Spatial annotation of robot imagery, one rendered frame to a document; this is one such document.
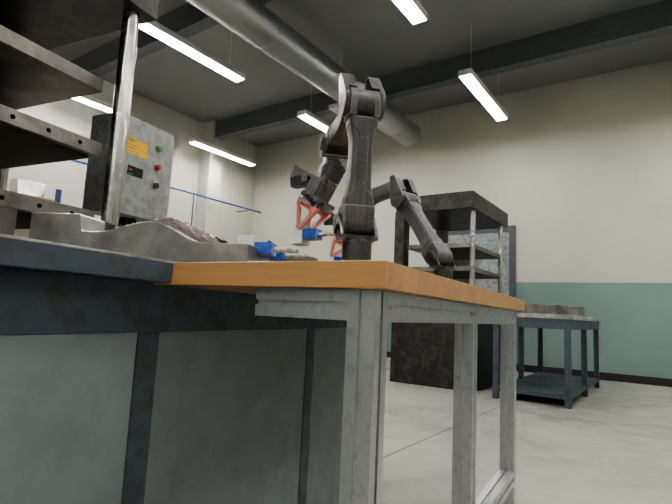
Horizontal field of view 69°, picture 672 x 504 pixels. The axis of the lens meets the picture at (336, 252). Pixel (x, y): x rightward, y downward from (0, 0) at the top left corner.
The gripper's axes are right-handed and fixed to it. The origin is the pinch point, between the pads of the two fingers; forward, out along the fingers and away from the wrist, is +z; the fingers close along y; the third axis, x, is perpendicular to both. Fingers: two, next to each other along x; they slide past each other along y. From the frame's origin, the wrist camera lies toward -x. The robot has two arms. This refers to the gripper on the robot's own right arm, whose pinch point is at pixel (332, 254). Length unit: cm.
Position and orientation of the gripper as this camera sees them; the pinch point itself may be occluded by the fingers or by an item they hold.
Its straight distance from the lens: 193.6
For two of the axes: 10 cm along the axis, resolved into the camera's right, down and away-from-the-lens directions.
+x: 8.3, 5.5, -0.8
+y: -0.4, -0.7, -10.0
